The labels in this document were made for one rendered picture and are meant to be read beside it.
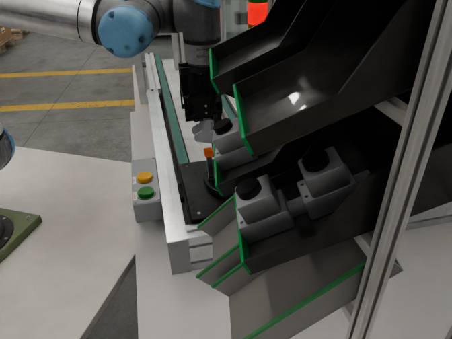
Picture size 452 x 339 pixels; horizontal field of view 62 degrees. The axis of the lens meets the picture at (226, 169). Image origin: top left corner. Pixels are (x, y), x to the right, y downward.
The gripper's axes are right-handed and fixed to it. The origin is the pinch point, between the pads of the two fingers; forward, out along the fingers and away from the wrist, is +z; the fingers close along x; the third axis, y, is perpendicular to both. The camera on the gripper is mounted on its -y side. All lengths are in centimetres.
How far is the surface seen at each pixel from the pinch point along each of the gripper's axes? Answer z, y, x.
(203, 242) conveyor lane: 14.3, 6.9, 16.7
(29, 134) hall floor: 108, 119, -245
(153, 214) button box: 16.3, 17.0, 2.0
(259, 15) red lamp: -24.7, -14.9, -16.4
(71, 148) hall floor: 108, 80, -210
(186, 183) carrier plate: 11.5, 7.8, -2.0
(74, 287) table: 22.6, 36.1, 15.1
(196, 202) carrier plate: 11.5, 6.5, 5.9
